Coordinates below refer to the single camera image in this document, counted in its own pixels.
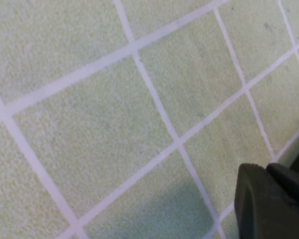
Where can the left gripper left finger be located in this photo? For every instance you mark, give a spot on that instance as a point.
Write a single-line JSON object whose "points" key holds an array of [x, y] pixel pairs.
{"points": [[259, 214]]}

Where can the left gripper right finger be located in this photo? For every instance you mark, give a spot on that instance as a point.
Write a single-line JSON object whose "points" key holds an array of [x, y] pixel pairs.
{"points": [[294, 189]]}

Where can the green white grid tablecloth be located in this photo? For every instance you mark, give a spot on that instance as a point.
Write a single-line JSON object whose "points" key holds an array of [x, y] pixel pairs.
{"points": [[102, 112]]}

